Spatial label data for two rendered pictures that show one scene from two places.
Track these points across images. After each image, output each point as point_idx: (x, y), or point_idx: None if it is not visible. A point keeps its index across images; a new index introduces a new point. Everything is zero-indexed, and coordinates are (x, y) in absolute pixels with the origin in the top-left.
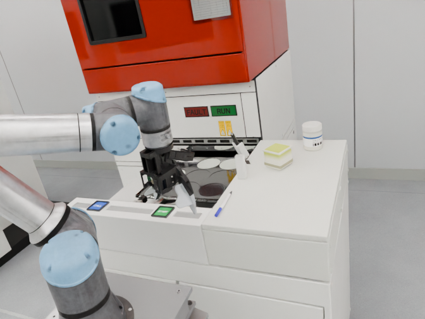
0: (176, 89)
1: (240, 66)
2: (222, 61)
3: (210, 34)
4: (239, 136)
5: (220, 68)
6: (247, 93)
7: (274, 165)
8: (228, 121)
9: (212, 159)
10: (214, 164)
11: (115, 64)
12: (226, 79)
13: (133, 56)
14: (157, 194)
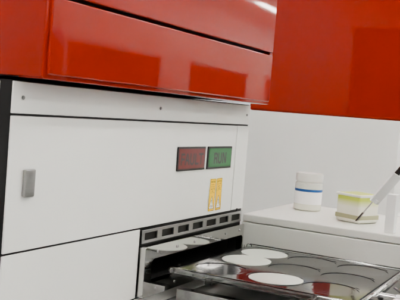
0: (175, 105)
1: (268, 77)
2: (257, 62)
3: (255, 12)
4: (225, 209)
5: (253, 72)
6: (243, 127)
7: (371, 216)
8: (220, 180)
9: (227, 256)
10: (258, 258)
11: (133, 9)
12: (255, 94)
13: (166, 5)
14: None
